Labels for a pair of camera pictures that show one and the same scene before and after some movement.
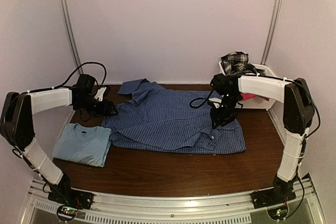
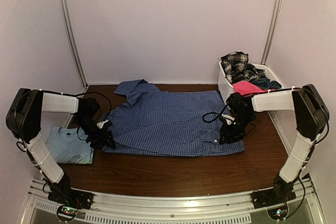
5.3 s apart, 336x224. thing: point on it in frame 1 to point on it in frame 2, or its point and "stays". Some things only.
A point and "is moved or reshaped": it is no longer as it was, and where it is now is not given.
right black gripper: x=218 y=118 to x=228 y=134
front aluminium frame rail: x=230 y=208 stays
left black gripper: x=105 y=110 to x=101 y=140
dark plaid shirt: x=236 y=63 stays
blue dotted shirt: x=160 y=120 is moved or reshaped
